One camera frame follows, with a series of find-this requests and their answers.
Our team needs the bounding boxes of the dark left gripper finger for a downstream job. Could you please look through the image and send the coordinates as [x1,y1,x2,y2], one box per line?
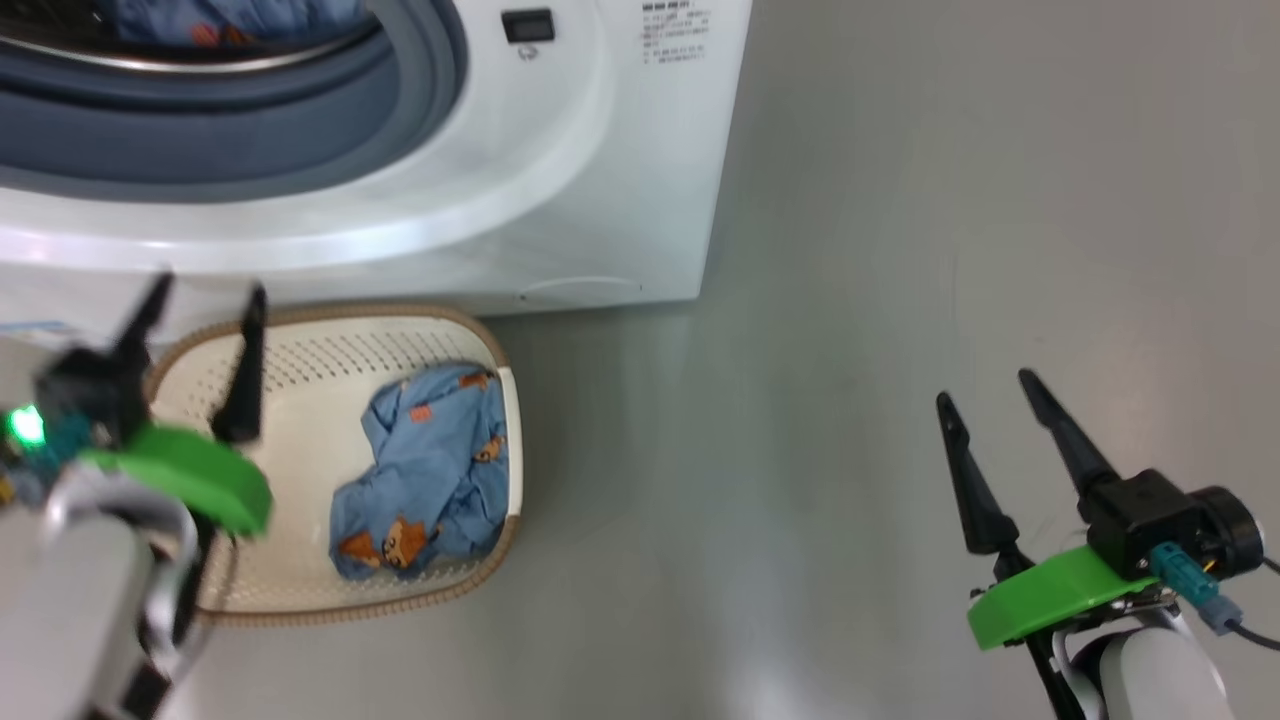
[112,272,177,401]
[212,285,269,446]

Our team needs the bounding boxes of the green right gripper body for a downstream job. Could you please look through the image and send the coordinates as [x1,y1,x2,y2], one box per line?
[967,545,1161,651]

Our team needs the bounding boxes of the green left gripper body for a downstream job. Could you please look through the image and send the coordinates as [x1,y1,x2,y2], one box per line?
[80,425,273,536]

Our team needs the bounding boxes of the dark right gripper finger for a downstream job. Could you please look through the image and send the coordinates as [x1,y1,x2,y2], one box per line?
[937,392,1021,556]
[1018,368,1121,496]

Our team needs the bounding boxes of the grey rubber door gasket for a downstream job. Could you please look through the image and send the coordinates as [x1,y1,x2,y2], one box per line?
[0,0,469,204]

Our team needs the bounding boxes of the steel washer drum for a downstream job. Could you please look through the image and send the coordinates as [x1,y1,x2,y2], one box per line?
[0,0,386,76]

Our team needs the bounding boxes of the white front-load washing machine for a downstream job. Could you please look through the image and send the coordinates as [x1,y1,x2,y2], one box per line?
[0,0,753,346]

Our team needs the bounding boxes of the black door latch socket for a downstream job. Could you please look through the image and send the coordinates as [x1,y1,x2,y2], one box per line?
[502,8,556,44]

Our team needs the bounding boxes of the cream perforated laundry basket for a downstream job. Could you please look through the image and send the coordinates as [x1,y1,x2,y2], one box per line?
[145,303,523,628]

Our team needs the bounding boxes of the blue energy label sticker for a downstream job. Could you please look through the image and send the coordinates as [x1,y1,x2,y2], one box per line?
[0,320,71,347]

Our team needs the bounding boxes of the round white filter cover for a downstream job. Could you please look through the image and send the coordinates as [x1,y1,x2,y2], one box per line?
[520,277,643,306]

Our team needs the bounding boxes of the black printed text label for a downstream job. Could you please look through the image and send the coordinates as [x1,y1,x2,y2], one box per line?
[640,0,713,66]

